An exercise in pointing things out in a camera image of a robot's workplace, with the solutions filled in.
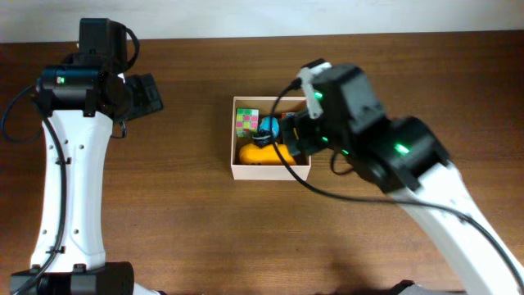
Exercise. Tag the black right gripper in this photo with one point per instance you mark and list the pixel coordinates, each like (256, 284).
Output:
(303, 124)

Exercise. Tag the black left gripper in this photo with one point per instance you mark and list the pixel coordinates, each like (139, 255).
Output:
(146, 94)

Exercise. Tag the blue and white ball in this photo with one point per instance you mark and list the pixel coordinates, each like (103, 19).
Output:
(269, 125)

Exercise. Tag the colourful puzzle cube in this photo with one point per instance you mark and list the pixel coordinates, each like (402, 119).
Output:
(246, 122)

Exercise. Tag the beige cardboard box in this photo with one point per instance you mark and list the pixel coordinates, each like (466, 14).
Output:
(254, 172)

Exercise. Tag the yellow toy dog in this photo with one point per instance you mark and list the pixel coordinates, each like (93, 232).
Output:
(250, 154)

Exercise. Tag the red toy fire truck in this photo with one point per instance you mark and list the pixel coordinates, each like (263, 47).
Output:
(286, 115)

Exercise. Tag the black round cap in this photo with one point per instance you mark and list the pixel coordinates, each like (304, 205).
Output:
(262, 138)

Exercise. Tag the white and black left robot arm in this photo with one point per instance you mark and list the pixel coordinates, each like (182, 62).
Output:
(80, 100)

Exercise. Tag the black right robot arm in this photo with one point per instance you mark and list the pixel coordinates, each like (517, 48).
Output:
(407, 162)

